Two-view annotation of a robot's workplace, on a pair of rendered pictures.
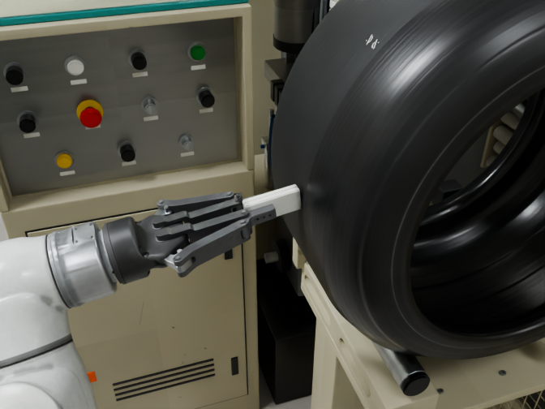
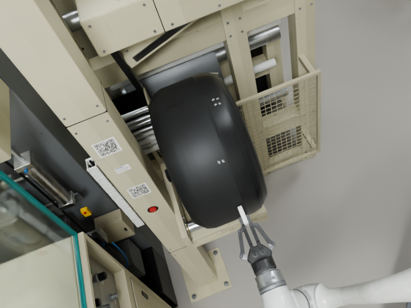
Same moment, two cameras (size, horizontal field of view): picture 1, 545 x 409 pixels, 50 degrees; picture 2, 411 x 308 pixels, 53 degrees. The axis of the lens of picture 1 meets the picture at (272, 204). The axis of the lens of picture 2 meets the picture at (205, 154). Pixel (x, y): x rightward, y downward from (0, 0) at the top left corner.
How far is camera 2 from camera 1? 116 cm
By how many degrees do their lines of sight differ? 52
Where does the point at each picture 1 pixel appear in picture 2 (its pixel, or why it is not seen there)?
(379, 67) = (235, 161)
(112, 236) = (268, 265)
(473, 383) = not seen: hidden behind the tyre
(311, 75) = (209, 189)
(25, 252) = (279, 293)
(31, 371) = (308, 295)
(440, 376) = not seen: hidden behind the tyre
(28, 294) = (291, 292)
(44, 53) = not seen: outside the picture
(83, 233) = (268, 275)
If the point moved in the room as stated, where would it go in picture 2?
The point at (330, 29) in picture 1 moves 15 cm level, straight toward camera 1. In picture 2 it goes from (197, 176) to (243, 175)
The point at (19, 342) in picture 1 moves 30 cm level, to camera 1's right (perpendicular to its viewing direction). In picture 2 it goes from (303, 297) to (292, 211)
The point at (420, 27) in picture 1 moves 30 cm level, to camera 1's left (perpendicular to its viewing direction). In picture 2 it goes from (229, 145) to (232, 231)
